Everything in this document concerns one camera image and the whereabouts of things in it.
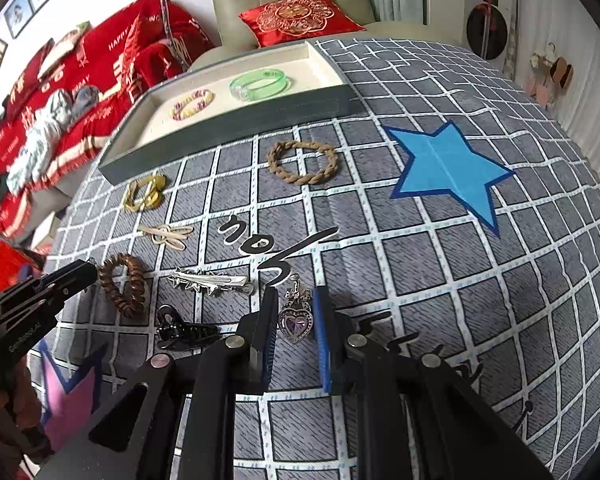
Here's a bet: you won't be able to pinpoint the yellow cord bracelet with bead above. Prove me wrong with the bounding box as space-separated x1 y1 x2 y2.
122 173 169 213

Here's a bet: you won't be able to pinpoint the cream bow hair tie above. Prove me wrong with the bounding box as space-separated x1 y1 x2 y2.
138 223 195 253

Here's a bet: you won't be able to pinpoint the pile of pale clothes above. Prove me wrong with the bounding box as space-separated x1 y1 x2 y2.
5 87 101 194

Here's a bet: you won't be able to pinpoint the white ribbed curtain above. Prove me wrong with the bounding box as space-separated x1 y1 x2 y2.
510 0 600 183

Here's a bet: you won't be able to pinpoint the white washing machine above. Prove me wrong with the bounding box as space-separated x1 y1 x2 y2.
462 0 522 79

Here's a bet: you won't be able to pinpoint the white sofa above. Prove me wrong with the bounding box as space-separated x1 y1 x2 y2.
26 180 81 241

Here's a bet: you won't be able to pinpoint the purple heart silver pendant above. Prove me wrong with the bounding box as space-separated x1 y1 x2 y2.
278 273 315 345

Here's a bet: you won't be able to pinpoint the red embroidered cushion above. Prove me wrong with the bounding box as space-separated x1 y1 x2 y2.
238 0 367 50

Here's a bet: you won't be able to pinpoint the person's left hand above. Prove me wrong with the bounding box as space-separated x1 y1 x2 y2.
0 360 48 463

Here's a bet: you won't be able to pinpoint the black claw hair clip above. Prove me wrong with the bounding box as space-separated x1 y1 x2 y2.
154 304 222 351

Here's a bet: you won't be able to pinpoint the brown spiral hair tie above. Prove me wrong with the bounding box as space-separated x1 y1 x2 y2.
98 253 149 319

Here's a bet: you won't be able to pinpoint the silver floor lamp pole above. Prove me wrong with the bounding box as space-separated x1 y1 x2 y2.
154 0 192 74

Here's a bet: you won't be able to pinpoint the pink yellow beaded bracelet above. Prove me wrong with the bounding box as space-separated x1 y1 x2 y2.
169 88 216 121

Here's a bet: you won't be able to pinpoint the silver metal hair clip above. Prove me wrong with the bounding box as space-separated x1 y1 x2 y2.
169 268 256 299

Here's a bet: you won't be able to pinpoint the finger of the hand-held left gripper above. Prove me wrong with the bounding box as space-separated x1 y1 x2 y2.
0 258 100 333

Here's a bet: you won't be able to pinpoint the red patterned gift box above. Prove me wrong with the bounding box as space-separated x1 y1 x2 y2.
0 239 48 306

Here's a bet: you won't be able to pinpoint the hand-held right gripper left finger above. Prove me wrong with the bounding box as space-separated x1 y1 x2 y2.
35 287 281 480

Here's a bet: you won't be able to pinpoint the red printed blanket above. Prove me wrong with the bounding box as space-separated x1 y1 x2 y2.
0 0 217 192

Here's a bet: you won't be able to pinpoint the wall hooks with hanging accessories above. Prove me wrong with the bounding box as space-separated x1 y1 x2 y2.
524 42 577 111

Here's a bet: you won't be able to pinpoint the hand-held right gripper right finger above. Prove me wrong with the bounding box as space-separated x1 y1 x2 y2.
313 286 556 480

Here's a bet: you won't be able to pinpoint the white shallow tray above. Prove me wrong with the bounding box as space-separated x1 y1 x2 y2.
98 40 367 187

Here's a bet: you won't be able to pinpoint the brown braided rope bracelet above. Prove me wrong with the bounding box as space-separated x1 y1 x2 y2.
267 139 340 187

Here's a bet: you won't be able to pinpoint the green translucent bangle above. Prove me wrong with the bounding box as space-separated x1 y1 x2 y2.
229 70 292 103

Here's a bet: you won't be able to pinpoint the white green printed pillow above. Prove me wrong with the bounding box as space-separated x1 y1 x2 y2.
37 20 92 79

